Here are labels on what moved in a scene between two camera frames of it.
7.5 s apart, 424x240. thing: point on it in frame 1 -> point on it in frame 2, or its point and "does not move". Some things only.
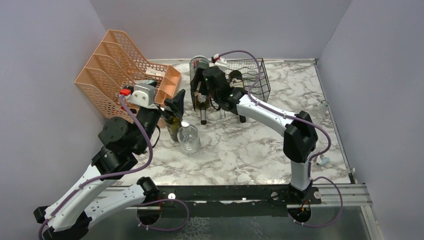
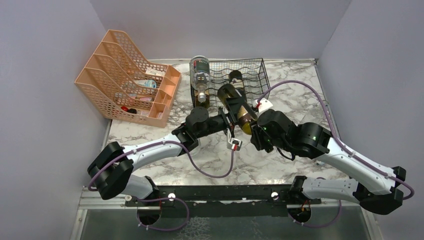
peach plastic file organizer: x=115 y=65 does not move
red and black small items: x=133 y=110 does not move
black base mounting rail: x=229 y=201 does not move
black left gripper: x=176 y=103 -> x=234 y=104
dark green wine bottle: x=236 y=80 does not move
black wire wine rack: x=249 y=74 does not move
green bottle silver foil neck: x=173 y=124 -> x=245 y=118
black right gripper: x=198 y=77 -> x=257 y=137
